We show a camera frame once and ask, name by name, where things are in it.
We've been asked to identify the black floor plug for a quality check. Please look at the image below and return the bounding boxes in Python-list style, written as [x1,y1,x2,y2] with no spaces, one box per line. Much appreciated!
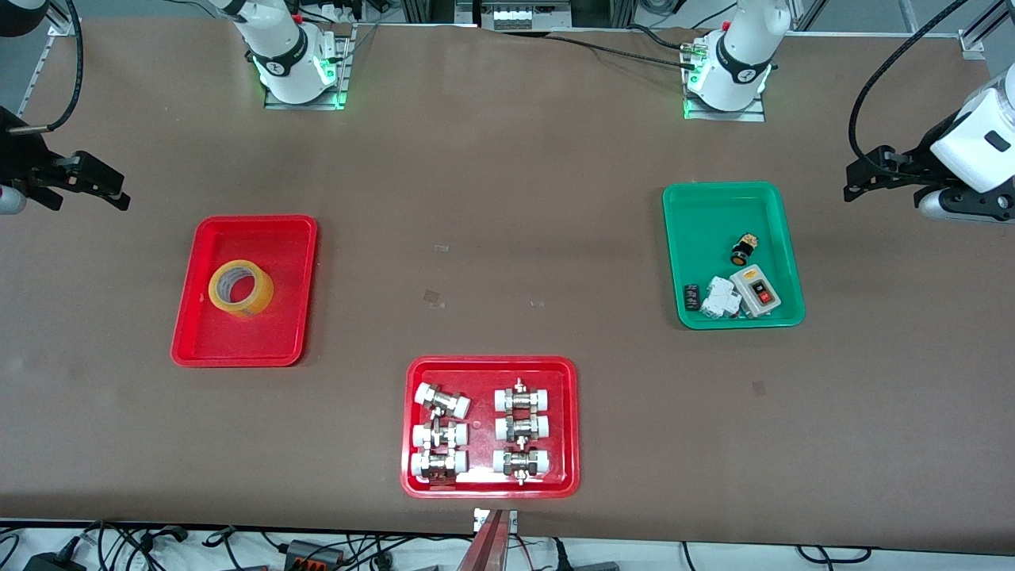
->
[547,538,621,571]

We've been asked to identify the black power adapter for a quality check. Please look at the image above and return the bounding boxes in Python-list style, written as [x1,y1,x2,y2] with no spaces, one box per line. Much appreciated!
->
[22,549,90,571]

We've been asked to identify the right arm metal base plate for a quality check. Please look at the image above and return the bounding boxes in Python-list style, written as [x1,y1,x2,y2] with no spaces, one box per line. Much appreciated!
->
[264,24,354,111]

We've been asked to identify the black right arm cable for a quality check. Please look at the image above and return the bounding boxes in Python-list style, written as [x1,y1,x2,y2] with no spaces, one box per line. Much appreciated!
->
[46,0,85,132]

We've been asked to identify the grey cable connector box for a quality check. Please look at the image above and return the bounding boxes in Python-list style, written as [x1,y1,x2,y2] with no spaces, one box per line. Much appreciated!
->
[283,538,347,569]

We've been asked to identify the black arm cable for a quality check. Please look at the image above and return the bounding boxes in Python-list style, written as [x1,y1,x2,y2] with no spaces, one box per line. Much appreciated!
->
[46,0,85,132]
[848,0,973,158]

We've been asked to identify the black cable across table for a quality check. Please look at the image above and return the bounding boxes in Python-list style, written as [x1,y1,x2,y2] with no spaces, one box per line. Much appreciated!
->
[546,32,700,69]

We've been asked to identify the white-capped metal pipe fitting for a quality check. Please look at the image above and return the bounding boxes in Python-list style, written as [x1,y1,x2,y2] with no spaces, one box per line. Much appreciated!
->
[494,378,553,413]
[492,446,552,485]
[415,383,472,420]
[412,420,469,450]
[495,414,551,443]
[410,450,469,485]

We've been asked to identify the grey power strip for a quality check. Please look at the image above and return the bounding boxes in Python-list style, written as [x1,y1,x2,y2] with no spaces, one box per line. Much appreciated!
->
[479,0,573,32]

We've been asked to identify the aluminium frame corner profile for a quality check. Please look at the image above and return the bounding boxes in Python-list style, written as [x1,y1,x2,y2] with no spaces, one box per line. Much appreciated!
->
[14,14,81,121]
[957,0,1015,61]

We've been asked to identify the red metal bar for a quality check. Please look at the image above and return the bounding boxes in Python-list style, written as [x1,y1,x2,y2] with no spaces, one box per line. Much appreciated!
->
[455,510,513,571]

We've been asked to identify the empty-bottomed red plastic tray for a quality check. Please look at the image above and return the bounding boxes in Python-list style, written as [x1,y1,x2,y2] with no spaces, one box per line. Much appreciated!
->
[170,215,319,368]

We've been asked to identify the grey two-button switch box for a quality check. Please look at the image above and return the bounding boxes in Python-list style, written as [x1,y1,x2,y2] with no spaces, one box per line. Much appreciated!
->
[730,265,783,319]

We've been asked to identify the red tray holding fittings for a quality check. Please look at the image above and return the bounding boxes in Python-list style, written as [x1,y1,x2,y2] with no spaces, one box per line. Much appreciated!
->
[400,355,580,500]

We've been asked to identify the yellow packing tape roll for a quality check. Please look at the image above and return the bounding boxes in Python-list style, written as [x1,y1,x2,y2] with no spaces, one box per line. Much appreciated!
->
[208,259,275,319]

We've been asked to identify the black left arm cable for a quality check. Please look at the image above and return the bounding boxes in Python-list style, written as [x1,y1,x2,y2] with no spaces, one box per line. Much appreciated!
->
[848,0,973,158]

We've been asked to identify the white circuit breaker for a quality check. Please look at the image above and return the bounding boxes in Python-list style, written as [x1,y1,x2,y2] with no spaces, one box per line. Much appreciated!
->
[699,276,745,321]

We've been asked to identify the black floor cable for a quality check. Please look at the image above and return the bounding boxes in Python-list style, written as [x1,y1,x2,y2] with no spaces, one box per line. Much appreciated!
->
[795,544,875,566]

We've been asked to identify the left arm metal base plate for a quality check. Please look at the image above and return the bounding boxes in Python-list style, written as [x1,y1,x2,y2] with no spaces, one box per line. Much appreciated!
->
[684,73,768,122]

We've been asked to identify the small metal bracket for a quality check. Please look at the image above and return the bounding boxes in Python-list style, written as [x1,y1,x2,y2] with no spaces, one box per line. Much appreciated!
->
[473,508,519,534]

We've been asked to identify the green plastic tray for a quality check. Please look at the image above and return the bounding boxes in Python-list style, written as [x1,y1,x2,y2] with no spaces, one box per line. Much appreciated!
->
[662,182,806,330]

